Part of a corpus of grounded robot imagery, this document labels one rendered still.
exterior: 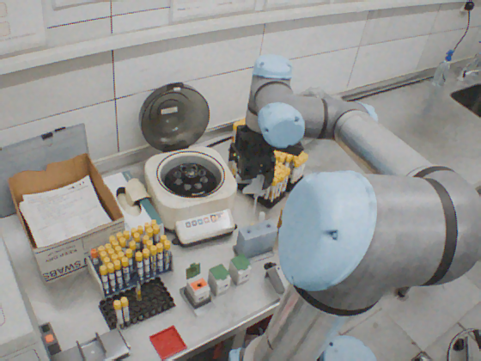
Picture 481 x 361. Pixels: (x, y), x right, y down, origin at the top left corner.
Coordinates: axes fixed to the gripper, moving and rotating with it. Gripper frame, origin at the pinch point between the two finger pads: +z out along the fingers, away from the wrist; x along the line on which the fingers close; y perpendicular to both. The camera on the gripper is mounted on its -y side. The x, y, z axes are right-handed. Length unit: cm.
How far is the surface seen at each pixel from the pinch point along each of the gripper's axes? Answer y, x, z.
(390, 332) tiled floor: -87, 14, 113
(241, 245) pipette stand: 2.0, 0.9, 19.0
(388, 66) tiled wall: -106, -65, 13
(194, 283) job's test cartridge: 18.8, 8.5, 17.6
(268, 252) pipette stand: -6.5, 2.2, 24.3
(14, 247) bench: 60, -24, 25
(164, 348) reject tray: 30.3, 18.8, 25.1
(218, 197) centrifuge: 3.0, -13.3, 13.9
